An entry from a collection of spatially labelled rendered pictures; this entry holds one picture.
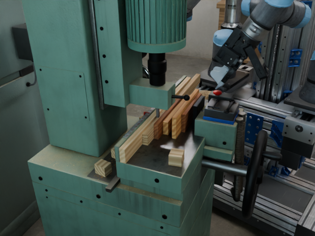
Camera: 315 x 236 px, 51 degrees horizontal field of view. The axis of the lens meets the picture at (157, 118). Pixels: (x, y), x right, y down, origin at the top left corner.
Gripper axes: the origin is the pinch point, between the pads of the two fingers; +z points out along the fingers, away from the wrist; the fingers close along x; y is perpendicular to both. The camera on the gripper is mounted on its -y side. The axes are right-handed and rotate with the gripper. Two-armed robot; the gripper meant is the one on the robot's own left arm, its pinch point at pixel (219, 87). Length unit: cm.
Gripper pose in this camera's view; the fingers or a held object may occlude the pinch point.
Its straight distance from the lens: 114.1
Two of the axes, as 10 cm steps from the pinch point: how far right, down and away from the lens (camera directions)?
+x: -4.0, 4.5, -8.0
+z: -4.4, 6.7, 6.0
